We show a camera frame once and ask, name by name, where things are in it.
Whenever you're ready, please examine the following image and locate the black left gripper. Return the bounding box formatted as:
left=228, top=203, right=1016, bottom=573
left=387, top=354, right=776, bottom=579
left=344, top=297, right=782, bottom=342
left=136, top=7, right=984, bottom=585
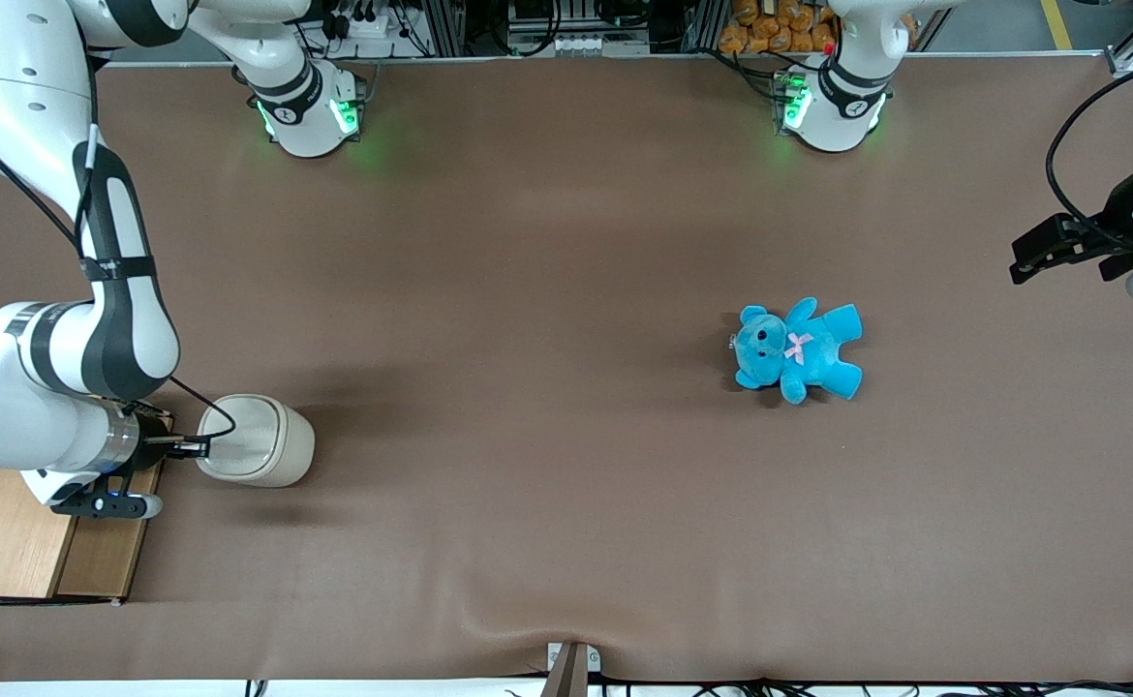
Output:
left=1009, top=155, right=1133, bottom=286

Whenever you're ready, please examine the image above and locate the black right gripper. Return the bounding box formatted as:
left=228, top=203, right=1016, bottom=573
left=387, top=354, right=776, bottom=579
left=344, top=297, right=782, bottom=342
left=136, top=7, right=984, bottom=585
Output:
left=135, top=410, right=212, bottom=477

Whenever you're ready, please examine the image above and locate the cream lidded trash can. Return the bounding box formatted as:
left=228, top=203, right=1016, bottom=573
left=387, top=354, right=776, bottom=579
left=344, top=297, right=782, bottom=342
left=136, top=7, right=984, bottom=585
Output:
left=196, top=394, right=316, bottom=489

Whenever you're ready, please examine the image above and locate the light wooden shelf box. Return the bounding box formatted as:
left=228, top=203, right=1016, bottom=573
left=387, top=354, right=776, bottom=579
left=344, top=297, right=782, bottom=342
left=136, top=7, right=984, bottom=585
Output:
left=0, top=410, right=174, bottom=608

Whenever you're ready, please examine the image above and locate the blue teddy bear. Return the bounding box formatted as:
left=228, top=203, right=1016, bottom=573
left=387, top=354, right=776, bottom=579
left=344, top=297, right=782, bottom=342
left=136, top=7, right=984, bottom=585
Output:
left=729, top=297, right=864, bottom=406

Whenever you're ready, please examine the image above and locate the orange plush toys pile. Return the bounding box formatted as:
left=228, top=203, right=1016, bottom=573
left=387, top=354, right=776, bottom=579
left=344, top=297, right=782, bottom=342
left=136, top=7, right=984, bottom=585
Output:
left=718, top=0, right=918, bottom=56

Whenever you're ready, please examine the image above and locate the brown table cover mat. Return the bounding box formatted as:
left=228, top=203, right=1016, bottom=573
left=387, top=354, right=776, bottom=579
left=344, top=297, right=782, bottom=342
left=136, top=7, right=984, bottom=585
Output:
left=0, top=53, right=1133, bottom=684

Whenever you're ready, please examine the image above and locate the white power strip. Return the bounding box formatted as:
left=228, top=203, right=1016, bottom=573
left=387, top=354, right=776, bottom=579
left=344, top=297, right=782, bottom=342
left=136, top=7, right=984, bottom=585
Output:
left=332, top=8, right=405, bottom=42

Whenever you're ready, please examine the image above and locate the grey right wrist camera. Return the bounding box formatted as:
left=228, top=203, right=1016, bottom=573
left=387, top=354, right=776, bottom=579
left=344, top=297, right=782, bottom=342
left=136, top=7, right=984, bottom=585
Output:
left=48, top=472, right=164, bottom=522

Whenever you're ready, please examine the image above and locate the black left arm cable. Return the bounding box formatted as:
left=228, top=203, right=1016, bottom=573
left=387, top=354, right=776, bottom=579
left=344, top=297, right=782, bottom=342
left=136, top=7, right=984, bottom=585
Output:
left=1045, top=56, right=1133, bottom=255

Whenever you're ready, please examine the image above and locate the grey metal table bracket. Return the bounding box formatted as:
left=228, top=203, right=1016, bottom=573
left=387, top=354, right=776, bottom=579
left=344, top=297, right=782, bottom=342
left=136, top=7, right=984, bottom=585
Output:
left=539, top=641, right=602, bottom=697

